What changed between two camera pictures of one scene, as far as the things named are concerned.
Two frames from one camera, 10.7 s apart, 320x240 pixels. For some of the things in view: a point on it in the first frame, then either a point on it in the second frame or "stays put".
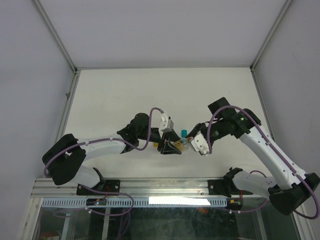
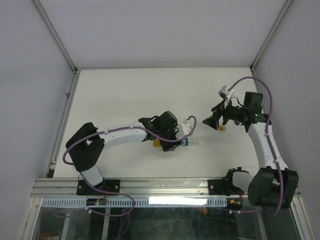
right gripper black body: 214,131 to 225,112
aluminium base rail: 188,188 stays put
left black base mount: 107,185 stays put
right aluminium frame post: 282,13 stays put
